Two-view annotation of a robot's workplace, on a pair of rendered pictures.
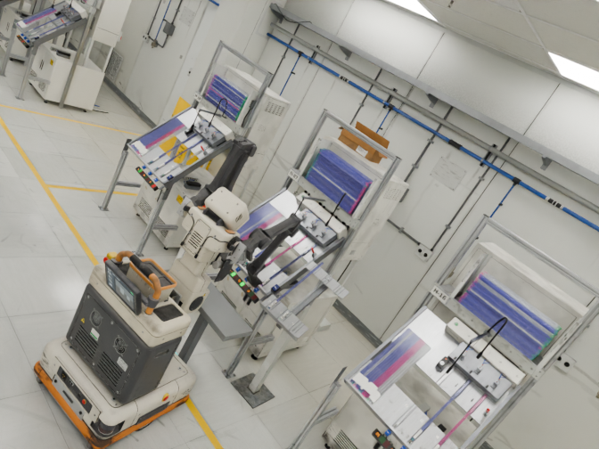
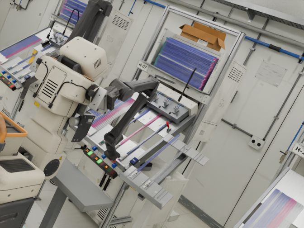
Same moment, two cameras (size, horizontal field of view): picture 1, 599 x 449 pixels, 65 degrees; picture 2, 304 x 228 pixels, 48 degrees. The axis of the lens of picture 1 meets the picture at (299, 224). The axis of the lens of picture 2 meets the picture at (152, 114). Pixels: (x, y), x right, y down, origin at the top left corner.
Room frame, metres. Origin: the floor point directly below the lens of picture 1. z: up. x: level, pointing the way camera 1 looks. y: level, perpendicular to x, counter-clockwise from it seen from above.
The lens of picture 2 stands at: (0.67, -0.08, 1.47)
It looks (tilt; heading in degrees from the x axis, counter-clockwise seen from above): 9 degrees down; 1
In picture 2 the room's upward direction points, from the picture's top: 26 degrees clockwise
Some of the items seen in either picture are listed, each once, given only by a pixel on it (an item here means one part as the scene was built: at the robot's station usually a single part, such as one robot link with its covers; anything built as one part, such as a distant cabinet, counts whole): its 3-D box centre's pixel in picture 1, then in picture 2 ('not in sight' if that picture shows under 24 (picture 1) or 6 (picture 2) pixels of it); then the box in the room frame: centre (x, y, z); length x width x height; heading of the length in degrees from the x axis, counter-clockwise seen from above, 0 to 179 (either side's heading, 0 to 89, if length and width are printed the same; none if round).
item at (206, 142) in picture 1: (184, 176); (41, 85); (4.19, 1.18, 0.66); 1.01 x 0.73 x 1.31; 146
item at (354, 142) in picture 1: (369, 145); (209, 37); (3.72, -0.17, 1.82); 0.68 x 0.30 x 0.20; 56
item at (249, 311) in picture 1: (271, 300); (126, 188); (3.54, -0.11, 0.31); 0.70 x 0.65 x 0.62; 56
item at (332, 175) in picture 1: (339, 180); (186, 63); (3.41, -0.10, 1.52); 0.51 x 0.13 x 0.27; 56
